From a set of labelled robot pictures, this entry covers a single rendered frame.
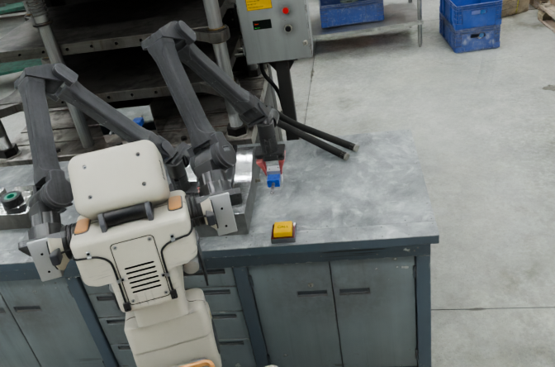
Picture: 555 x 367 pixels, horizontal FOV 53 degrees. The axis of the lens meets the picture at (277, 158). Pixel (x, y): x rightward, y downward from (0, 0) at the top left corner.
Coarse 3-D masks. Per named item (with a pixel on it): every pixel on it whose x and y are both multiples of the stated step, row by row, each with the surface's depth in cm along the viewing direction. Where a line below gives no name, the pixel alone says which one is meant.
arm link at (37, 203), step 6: (36, 198) 140; (36, 204) 138; (42, 204) 138; (72, 204) 144; (30, 210) 140; (36, 210) 138; (42, 210) 137; (48, 210) 138; (54, 210) 139; (60, 210) 142; (30, 216) 140
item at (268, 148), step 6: (270, 138) 183; (276, 138) 185; (264, 144) 184; (270, 144) 183; (276, 144) 185; (282, 144) 190; (258, 150) 188; (264, 150) 185; (270, 150) 185; (276, 150) 186; (282, 150) 186; (258, 156) 186
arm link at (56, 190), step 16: (48, 64) 157; (16, 80) 154; (32, 80) 151; (48, 80) 158; (32, 96) 150; (32, 112) 148; (48, 112) 151; (32, 128) 147; (48, 128) 149; (32, 144) 146; (48, 144) 146; (32, 160) 146; (48, 160) 144; (48, 176) 141; (64, 176) 143; (48, 192) 137; (64, 192) 141
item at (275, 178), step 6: (270, 168) 193; (276, 168) 193; (270, 174) 192; (276, 174) 191; (270, 180) 189; (276, 180) 188; (282, 180) 195; (270, 186) 190; (276, 186) 189; (270, 192) 184
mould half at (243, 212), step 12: (240, 156) 209; (252, 156) 209; (240, 168) 207; (252, 168) 207; (192, 180) 207; (240, 180) 203; (252, 180) 204; (252, 192) 202; (240, 204) 189; (252, 204) 200; (240, 216) 186; (204, 228) 190; (240, 228) 188
